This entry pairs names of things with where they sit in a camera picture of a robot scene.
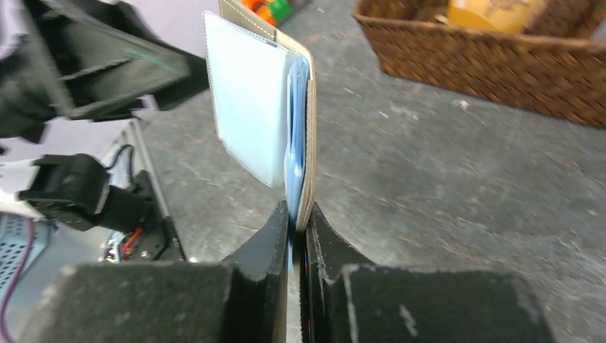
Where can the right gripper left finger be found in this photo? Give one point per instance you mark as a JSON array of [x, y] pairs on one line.
[[242, 298]]

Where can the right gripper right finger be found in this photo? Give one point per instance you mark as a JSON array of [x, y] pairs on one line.
[[348, 298]]

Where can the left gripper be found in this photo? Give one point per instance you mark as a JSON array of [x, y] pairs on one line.
[[86, 60]]

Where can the grey card holder wallet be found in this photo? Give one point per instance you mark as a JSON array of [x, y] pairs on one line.
[[265, 102]]

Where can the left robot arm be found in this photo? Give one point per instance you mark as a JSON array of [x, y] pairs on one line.
[[71, 189]]

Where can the yellow card in basket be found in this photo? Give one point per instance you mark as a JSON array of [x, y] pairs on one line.
[[505, 16]]

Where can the orange plastic tape dispenser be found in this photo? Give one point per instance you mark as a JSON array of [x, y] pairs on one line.
[[262, 9]]

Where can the green toy block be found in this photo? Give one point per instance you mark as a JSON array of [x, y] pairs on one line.
[[279, 10]]

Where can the brown wicker divided basket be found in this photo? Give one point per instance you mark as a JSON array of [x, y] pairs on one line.
[[560, 77]]

